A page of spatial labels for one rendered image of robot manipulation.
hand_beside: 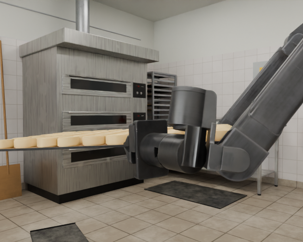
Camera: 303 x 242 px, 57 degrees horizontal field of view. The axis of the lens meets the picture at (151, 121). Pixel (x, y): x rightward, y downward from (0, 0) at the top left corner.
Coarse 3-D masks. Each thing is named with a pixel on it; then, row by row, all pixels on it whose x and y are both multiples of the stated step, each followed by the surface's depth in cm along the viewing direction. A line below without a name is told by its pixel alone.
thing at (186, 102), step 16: (176, 96) 42; (192, 96) 41; (208, 96) 41; (176, 112) 41; (192, 112) 40; (208, 112) 41; (208, 128) 41; (208, 144) 41; (208, 160) 38; (224, 160) 37; (240, 160) 37
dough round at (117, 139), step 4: (108, 136) 60; (112, 136) 59; (116, 136) 59; (120, 136) 59; (124, 136) 59; (108, 140) 59; (112, 140) 59; (116, 140) 59; (120, 140) 59; (124, 140) 59; (108, 144) 60; (112, 144) 59; (116, 144) 59; (120, 144) 59
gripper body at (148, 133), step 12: (144, 120) 48; (156, 120) 50; (144, 132) 48; (156, 132) 50; (144, 144) 47; (156, 144) 44; (144, 156) 47; (156, 156) 44; (144, 168) 48; (156, 168) 50
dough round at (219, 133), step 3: (225, 129) 58; (228, 129) 58; (216, 132) 55; (219, 132) 54; (222, 132) 54; (225, 132) 54; (216, 135) 55; (219, 135) 54; (222, 135) 54; (216, 138) 55; (219, 138) 54
